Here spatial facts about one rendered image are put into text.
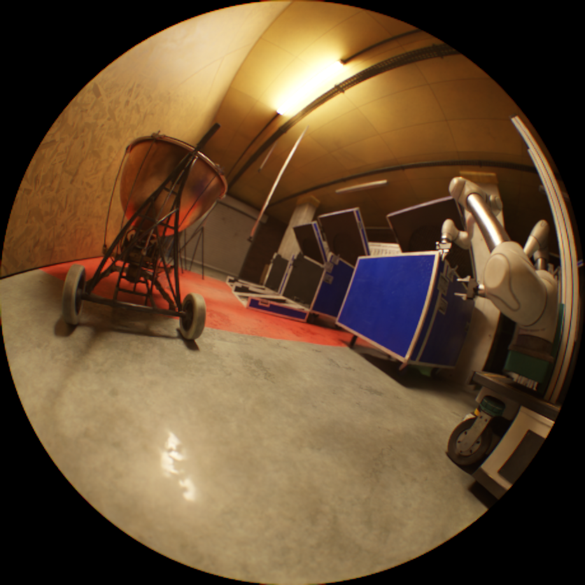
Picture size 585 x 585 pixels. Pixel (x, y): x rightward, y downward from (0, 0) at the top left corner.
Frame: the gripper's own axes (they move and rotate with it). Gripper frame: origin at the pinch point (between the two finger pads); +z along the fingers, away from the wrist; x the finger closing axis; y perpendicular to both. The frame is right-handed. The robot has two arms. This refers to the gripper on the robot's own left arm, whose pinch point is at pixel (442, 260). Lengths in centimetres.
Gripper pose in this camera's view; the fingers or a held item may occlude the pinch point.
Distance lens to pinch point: 144.3
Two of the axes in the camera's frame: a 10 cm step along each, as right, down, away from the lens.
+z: -5.0, 8.7, -0.3
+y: -8.3, -4.9, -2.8
